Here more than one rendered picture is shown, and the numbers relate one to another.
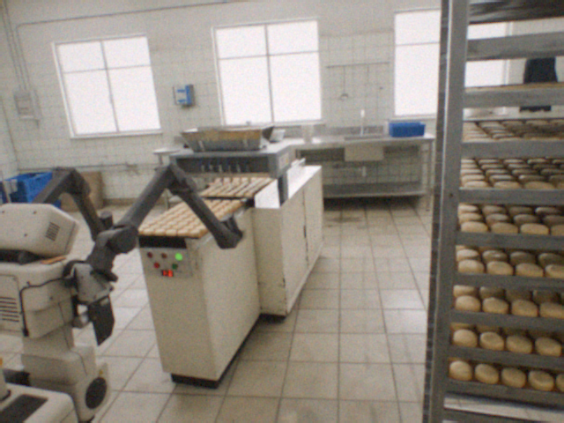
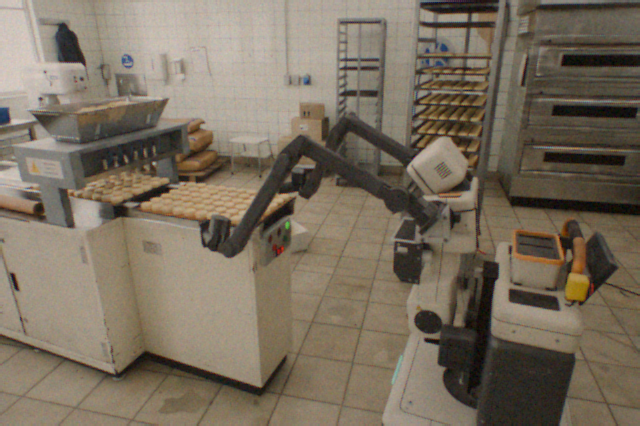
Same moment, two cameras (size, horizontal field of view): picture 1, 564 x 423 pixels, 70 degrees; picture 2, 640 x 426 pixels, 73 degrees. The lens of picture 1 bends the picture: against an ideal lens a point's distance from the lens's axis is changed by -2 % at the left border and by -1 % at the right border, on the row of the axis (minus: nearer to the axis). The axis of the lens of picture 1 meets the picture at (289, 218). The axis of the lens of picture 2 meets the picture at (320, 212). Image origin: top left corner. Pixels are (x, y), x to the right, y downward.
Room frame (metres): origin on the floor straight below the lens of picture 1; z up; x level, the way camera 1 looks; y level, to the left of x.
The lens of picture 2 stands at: (1.48, 2.31, 1.57)
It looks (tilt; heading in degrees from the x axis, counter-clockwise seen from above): 21 degrees down; 275
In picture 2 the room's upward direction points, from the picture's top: straight up
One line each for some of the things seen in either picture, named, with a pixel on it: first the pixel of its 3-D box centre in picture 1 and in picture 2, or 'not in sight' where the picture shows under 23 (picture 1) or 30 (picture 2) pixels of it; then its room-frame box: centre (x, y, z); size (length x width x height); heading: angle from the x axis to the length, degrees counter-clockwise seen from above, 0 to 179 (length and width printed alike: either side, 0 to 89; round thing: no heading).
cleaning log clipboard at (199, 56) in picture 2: not in sight; (200, 61); (3.63, -3.59, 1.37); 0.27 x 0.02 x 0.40; 172
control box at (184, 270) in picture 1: (167, 262); (275, 240); (1.84, 0.61, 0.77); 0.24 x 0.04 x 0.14; 73
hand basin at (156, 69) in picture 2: not in sight; (130, 95); (4.65, -3.55, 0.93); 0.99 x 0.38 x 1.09; 172
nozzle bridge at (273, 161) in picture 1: (233, 174); (116, 167); (2.67, 0.35, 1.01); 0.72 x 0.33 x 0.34; 73
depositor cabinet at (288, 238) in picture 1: (263, 233); (71, 258); (3.12, 0.21, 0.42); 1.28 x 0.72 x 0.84; 163
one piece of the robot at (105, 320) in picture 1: (69, 308); (417, 242); (1.26, 0.78, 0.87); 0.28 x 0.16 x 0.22; 74
